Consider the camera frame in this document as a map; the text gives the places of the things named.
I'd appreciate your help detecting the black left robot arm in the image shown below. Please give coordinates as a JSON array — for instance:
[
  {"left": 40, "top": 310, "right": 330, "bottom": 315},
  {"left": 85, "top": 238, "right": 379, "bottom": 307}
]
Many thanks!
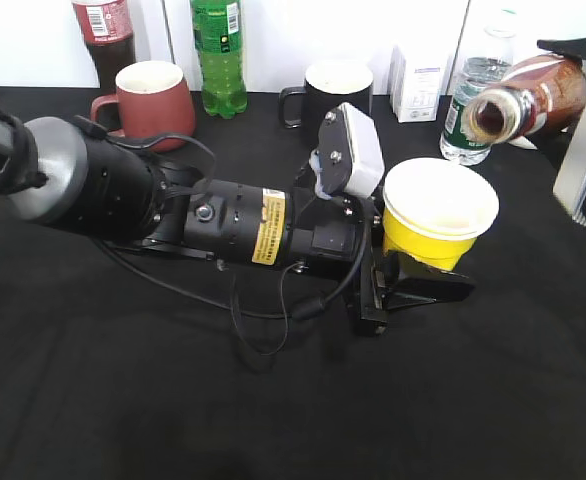
[{"left": 0, "top": 103, "right": 474, "bottom": 336}]

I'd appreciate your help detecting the brown drink bottle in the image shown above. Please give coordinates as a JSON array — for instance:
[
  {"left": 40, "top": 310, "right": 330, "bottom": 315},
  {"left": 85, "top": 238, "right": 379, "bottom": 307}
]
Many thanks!
[{"left": 466, "top": 54, "right": 586, "bottom": 145}]

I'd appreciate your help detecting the cola bottle red label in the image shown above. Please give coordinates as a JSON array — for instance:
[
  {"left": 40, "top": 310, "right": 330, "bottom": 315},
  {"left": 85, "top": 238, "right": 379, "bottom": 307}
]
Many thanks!
[{"left": 71, "top": 0, "right": 136, "bottom": 95}]

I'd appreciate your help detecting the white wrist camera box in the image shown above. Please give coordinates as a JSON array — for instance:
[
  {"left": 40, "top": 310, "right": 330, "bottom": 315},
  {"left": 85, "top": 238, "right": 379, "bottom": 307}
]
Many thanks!
[{"left": 313, "top": 102, "right": 385, "bottom": 199}]

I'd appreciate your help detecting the white carton box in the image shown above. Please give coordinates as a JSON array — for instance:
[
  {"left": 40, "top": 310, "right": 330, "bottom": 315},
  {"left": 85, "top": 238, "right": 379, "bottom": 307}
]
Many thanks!
[{"left": 388, "top": 44, "right": 450, "bottom": 124}]

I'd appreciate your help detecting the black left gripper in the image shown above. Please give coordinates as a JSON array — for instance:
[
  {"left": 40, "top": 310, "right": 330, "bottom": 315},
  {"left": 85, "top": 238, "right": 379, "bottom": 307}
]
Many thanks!
[{"left": 286, "top": 166, "right": 475, "bottom": 336}]

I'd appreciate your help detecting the black camera cable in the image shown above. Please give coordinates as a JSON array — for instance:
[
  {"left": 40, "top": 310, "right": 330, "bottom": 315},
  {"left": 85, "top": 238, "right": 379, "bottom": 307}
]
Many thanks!
[{"left": 92, "top": 239, "right": 364, "bottom": 357}]

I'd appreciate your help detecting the red ceramic mug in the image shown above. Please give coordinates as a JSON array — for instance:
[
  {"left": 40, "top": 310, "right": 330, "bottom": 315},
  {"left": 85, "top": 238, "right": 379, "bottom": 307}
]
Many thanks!
[{"left": 90, "top": 60, "right": 196, "bottom": 139}]

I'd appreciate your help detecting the black ceramic mug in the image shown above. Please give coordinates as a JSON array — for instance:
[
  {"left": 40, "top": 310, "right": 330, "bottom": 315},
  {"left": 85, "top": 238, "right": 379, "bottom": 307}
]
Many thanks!
[{"left": 278, "top": 60, "right": 374, "bottom": 149}]

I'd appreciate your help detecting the green sprite bottle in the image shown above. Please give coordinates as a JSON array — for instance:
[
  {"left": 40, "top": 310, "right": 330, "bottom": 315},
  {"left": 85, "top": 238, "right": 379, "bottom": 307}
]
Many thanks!
[{"left": 190, "top": 1, "right": 247, "bottom": 119}]

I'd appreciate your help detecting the yellow paper cup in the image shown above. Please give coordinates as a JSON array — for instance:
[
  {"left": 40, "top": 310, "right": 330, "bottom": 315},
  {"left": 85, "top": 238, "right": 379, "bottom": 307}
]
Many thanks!
[{"left": 382, "top": 157, "right": 499, "bottom": 271}]

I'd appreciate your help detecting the clear water bottle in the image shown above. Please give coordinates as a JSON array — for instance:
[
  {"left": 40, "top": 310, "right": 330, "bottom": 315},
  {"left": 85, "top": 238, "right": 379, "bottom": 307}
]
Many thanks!
[{"left": 439, "top": 7, "right": 517, "bottom": 167}]

